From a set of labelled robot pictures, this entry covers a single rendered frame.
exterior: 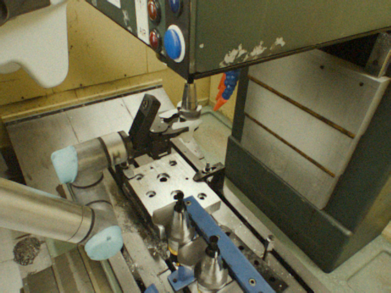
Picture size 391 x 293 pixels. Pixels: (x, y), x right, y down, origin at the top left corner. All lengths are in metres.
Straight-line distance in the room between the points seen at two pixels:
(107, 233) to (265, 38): 0.47
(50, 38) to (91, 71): 1.58
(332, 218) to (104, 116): 1.26
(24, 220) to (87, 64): 1.26
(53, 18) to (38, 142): 1.55
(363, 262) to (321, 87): 0.81
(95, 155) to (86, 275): 0.61
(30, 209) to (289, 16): 0.48
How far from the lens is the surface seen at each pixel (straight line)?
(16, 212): 0.58
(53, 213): 0.60
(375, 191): 1.09
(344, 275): 1.44
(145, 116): 0.69
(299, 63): 1.05
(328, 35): 0.46
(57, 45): 0.19
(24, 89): 1.73
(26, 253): 1.42
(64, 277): 1.23
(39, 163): 1.66
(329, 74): 0.99
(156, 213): 0.68
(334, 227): 1.23
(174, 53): 0.32
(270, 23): 0.37
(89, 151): 0.69
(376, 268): 1.57
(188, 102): 0.75
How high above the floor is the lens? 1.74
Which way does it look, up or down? 39 degrees down
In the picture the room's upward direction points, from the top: 3 degrees clockwise
